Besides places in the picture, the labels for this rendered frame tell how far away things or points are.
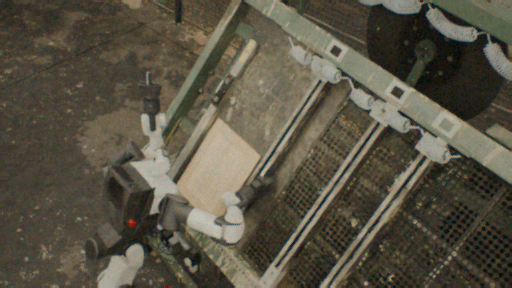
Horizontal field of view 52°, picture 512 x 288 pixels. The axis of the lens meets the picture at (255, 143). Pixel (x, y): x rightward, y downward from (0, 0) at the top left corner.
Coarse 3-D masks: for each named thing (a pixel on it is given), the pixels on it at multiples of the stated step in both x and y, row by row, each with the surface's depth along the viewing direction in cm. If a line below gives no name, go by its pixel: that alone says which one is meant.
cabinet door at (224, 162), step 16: (224, 128) 293; (208, 144) 298; (224, 144) 292; (240, 144) 286; (192, 160) 304; (208, 160) 297; (224, 160) 291; (240, 160) 285; (256, 160) 279; (192, 176) 303; (208, 176) 296; (224, 176) 290; (240, 176) 283; (192, 192) 301; (208, 192) 295; (224, 192) 288; (208, 208) 293; (224, 208) 287
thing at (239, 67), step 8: (256, 48) 288; (240, 56) 291; (248, 56) 288; (240, 64) 290; (232, 72) 292; (240, 72) 291; (232, 88) 295; (224, 96) 295; (208, 112) 299; (216, 112) 298; (208, 120) 298; (200, 128) 300; (208, 128) 302; (192, 136) 303; (200, 136) 301; (192, 144) 302; (184, 152) 305; (192, 152) 305; (184, 160) 305; (176, 168) 307; (168, 176) 310; (176, 176) 309
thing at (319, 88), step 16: (320, 64) 254; (320, 80) 258; (304, 96) 261; (320, 96) 260; (304, 112) 260; (288, 128) 265; (272, 144) 268; (288, 144) 267; (272, 160) 267; (256, 176) 272
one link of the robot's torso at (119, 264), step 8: (136, 248) 264; (112, 256) 279; (120, 256) 275; (128, 256) 264; (136, 256) 268; (112, 264) 279; (120, 264) 274; (128, 264) 270; (136, 264) 274; (112, 272) 279; (120, 272) 275; (128, 272) 278; (136, 272) 283; (104, 280) 283; (112, 280) 279; (120, 280) 278; (128, 280) 283
